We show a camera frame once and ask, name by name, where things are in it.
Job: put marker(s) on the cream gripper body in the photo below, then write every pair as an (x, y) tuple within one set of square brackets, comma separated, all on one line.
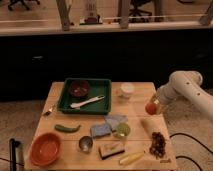
[(159, 107)]

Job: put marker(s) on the red orange apple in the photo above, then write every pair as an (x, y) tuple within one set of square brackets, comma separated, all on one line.
[(151, 108)]

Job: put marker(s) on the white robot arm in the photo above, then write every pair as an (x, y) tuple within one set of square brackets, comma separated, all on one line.
[(188, 85)]

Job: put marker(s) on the white paper cup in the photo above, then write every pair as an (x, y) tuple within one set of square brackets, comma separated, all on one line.
[(127, 89)]

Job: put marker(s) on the green plastic cup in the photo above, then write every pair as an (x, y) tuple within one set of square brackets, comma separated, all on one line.
[(122, 130)]

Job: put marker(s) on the small metal cup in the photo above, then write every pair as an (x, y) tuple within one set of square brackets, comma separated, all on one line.
[(86, 143)]

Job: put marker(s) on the dark grape bunch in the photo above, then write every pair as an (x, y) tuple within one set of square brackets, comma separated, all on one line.
[(158, 145)]

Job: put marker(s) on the blue grey cloth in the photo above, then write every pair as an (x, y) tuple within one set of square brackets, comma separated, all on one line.
[(114, 120)]

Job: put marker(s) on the yellow banana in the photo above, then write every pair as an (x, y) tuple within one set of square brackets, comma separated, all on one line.
[(130, 158)]

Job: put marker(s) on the blue sponge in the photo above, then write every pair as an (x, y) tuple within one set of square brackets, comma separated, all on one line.
[(100, 130)]

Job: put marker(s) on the wooden block eraser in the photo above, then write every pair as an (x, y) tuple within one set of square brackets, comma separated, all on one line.
[(111, 149)]

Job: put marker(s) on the green plastic tray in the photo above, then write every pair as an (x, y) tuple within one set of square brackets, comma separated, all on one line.
[(98, 87)]

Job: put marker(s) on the white plastic spoon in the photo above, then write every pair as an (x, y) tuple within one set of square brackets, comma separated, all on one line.
[(91, 100)]

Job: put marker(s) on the dark red bowl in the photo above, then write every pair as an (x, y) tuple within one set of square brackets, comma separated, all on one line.
[(79, 88)]

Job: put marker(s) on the office chair right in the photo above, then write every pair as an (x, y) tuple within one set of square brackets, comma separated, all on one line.
[(136, 14)]

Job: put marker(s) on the office chair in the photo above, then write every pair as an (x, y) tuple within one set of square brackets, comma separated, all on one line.
[(13, 2), (136, 14)]

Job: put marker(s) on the green chili pepper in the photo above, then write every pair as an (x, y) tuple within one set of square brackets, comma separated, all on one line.
[(64, 129)]

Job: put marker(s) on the white red background device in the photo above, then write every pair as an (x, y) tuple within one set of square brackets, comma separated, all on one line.
[(91, 15)]

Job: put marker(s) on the orange plastic bowl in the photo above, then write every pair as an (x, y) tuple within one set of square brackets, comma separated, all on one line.
[(45, 149)]

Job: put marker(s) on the black stand left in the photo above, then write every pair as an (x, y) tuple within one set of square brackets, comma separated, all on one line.
[(15, 154)]

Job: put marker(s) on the office chair left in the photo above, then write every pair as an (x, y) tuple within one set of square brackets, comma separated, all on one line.
[(13, 2)]

